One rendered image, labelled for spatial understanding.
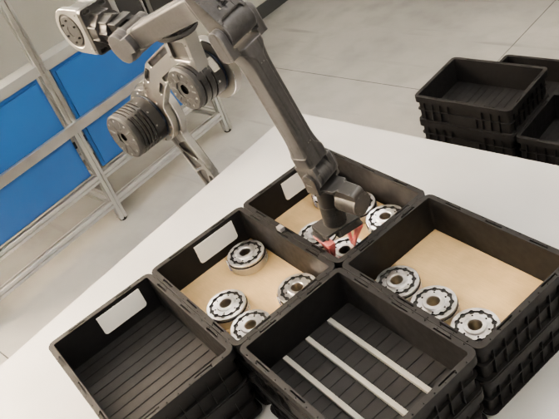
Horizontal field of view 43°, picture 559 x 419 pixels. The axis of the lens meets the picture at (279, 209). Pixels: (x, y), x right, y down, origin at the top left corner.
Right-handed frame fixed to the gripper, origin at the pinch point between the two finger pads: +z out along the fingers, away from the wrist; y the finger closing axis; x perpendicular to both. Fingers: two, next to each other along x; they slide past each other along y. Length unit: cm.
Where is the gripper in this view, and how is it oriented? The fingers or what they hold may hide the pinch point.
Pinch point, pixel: (343, 248)
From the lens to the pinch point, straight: 172.6
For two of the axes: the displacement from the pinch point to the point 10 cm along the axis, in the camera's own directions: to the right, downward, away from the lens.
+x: -5.3, -3.9, 7.5
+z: 2.5, 7.8, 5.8
